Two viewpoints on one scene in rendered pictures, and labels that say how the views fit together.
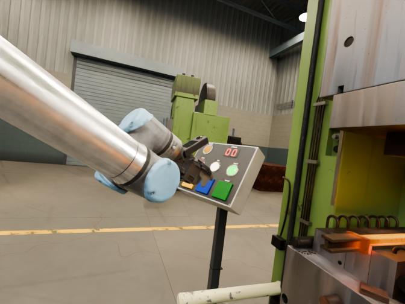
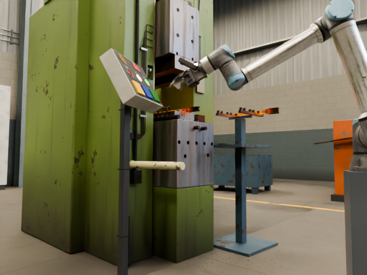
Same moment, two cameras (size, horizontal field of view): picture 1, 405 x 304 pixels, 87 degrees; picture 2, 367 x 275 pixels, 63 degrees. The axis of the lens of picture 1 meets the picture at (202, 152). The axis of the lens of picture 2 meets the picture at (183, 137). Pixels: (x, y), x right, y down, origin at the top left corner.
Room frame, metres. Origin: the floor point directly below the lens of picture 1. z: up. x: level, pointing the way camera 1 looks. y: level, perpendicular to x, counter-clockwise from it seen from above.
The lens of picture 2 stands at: (1.48, 1.44, 0.67)
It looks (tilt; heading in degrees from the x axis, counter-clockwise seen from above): 4 degrees up; 242
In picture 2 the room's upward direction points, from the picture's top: straight up
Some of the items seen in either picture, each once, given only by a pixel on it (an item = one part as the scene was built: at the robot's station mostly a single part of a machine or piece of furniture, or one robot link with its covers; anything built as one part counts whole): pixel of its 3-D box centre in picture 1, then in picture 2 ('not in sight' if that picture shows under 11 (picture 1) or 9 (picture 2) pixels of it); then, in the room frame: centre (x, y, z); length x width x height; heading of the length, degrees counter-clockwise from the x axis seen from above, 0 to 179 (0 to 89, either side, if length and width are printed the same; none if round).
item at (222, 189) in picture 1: (222, 190); (154, 96); (0.86, -0.10, 1.01); 0.07 x 0.05 x 0.07; 44
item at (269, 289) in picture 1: (233, 294); (155, 165); (0.81, -0.19, 0.62); 0.44 x 0.05 x 0.05; 109
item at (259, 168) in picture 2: not in sight; (236, 172); (-2.33, -3.49, 0.36); 1.21 x 0.81 x 0.72; 117
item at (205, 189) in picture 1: (205, 185); (146, 93); (0.93, -0.03, 1.01); 0.07 x 0.05 x 0.07; 44
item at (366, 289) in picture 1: (373, 292); not in sight; (0.43, -0.38, 0.92); 0.04 x 0.03 x 0.01; 56
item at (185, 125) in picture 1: (202, 136); not in sight; (5.82, 0.04, 1.45); 2.20 x 1.23 x 2.90; 111
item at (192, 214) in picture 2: not in sight; (167, 215); (0.54, -0.61, 0.23); 0.56 x 0.38 x 0.47; 109
